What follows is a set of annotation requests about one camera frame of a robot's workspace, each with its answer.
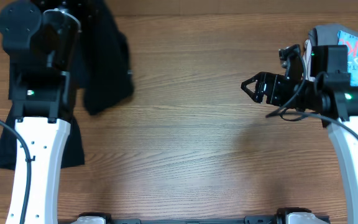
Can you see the beige garment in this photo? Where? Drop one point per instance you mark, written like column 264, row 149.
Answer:
column 307, row 60

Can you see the black t-shirt with logo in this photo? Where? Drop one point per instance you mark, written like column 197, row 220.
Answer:
column 101, row 62

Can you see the grey t-shirt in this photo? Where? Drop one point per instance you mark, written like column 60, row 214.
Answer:
column 327, row 34

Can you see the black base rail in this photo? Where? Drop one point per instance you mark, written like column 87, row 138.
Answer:
column 283, row 215

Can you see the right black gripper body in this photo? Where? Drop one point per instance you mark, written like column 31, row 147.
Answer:
column 281, row 90

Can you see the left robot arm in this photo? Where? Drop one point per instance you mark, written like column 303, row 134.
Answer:
column 40, row 38

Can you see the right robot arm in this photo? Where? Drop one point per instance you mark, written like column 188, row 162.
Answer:
column 323, row 92

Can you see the black folded garment pile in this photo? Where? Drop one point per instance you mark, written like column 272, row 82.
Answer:
column 73, row 154

